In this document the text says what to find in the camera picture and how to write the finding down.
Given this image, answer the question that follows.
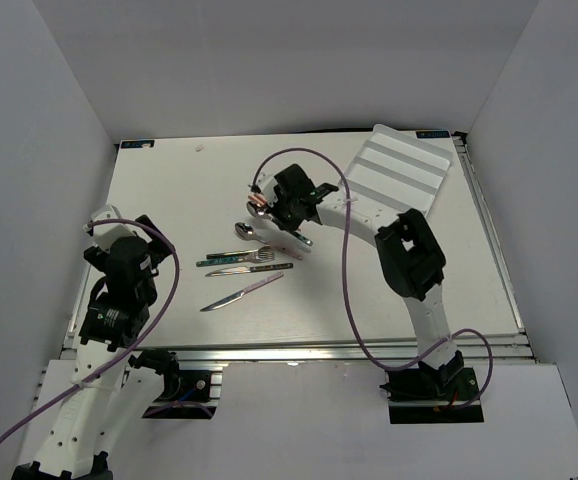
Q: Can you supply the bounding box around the knife with pink handle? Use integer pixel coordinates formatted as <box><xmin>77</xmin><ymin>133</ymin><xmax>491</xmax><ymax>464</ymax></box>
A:
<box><xmin>201</xmin><ymin>272</ymin><xmax>284</xmax><ymax>312</ymax></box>

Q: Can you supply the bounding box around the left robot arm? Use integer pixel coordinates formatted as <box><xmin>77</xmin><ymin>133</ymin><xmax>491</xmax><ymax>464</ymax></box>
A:
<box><xmin>13</xmin><ymin>206</ymin><xmax>181</xmax><ymax>479</ymax></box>

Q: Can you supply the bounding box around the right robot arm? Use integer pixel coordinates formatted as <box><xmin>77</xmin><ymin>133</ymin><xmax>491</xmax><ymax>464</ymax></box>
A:
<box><xmin>258</xmin><ymin>164</ymin><xmax>464</xmax><ymax>399</ymax></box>

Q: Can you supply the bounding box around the white divided cutlery tray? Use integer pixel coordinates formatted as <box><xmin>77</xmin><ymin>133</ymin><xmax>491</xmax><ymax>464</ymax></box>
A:
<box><xmin>344</xmin><ymin>124</ymin><xmax>453</xmax><ymax>215</ymax></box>

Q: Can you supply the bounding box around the blue label sticker right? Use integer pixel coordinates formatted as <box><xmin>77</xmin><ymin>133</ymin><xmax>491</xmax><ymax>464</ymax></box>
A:
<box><xmin>415</xmin><ymin>130</ymin><xmax>451</xmax><ymax>139</ymax></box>

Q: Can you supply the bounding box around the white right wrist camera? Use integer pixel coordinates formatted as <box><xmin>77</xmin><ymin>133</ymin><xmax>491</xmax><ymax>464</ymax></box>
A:
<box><xmin>248</xmin><ymin>171</ymin><xmax>277</xmax><ymax>208</ymax></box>

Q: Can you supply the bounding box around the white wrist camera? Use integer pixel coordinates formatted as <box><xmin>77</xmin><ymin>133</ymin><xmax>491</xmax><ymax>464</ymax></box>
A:
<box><xmin>248</xmin><ymin>171</ymin><xmax>277</xmax><ymax>208</ymax></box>
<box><xmin>83</xmin><ymin>204</ymin><xmax>137</xmax><ymax>253</ymax></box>

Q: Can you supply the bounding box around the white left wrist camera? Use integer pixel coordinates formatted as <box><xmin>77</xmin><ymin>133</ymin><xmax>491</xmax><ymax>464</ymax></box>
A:
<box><xmin>83</xmin><ymin>204</ymin><xmax>137</xmax><ymax>253</ymax></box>

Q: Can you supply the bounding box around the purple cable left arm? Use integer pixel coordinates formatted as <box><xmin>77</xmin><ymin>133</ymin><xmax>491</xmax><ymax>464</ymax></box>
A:
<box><xmin>0</xmin><ymin>218</ymin><xmax>178</xmax><ymax>480</ymax></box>

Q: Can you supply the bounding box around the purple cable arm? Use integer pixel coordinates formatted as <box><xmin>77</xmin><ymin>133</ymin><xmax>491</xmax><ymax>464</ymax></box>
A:
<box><xmin>251</xmin><ymin>148</ymin><xmax>495</xmax><ymax>411</ymax></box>
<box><xmin>0</xmin><ymin>218</ymin><xmax>178</xmax><ymax>480</ymax></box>

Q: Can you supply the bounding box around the fork with dark handle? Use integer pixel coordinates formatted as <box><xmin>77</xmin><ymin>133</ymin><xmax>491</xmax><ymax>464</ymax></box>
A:
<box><xmin>206</xmin><ymin>245</ymin><xmax>286</xmax><ymax>260</ymax></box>

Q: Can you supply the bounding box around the fork with green handle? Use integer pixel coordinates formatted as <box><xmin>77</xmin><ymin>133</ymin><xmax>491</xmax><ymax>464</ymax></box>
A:
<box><xmin>196</xmin><ymin>251</ymin><xmax>275</xmax><ymax>268</ymax></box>

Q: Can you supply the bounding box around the knife with dark handle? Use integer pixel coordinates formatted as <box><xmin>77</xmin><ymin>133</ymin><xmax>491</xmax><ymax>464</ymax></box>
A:
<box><xmin>206</xmin><ymin>262</ymin><xmax>294</xmax><ymax>278</ymax></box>

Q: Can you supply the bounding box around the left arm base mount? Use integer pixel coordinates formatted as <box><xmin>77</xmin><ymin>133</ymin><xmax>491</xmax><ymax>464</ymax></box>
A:
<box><xmin>129</xmin><ymin>349</ymin><xmax>217</xmax><ymax>420</ymax></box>

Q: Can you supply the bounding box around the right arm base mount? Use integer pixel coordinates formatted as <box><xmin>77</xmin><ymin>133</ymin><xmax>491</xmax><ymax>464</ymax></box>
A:
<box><xmin>380</xmin><ymin>368</ymin><xmax>484</xmax><ymax>425</ymax></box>

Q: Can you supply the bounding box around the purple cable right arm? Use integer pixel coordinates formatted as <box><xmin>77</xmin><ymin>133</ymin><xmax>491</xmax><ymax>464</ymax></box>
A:
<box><xmin>251</xmin><ymin>148</ymin><xmax>495</xmax><ymax>411</ymax></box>

